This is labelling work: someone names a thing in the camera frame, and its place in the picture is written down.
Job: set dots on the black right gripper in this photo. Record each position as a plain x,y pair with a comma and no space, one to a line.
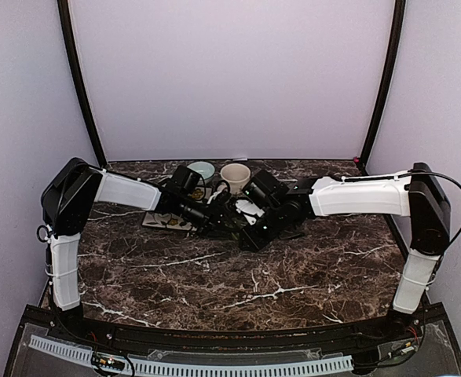
256,243

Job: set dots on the floral square ceramic plate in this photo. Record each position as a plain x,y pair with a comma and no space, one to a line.
174,222

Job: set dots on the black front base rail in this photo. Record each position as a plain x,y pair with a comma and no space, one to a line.
345,338

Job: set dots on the white slotted cable duct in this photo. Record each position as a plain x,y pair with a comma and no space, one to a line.
170,363

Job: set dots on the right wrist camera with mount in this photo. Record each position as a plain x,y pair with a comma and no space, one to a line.
249,210

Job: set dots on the black frame post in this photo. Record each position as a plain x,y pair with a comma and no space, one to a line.
66,26
385,82

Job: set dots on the beige printed ceramic mug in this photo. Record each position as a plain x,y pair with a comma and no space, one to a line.
237,175

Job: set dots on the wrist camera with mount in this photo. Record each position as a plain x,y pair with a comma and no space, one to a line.
249,210
221,194

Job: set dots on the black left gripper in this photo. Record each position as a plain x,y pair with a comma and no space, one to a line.
215,223

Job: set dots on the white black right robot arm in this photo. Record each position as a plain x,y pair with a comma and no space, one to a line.
270,207

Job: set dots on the black left frame post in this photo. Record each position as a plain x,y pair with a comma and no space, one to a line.
66,26

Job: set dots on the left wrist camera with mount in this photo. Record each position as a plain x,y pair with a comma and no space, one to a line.
221,194

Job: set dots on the black right frame post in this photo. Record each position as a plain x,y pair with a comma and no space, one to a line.
385,82

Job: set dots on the celadon ceramic bowl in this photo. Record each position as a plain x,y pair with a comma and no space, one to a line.
205,169

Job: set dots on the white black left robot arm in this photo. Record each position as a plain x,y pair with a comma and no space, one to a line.
68,200

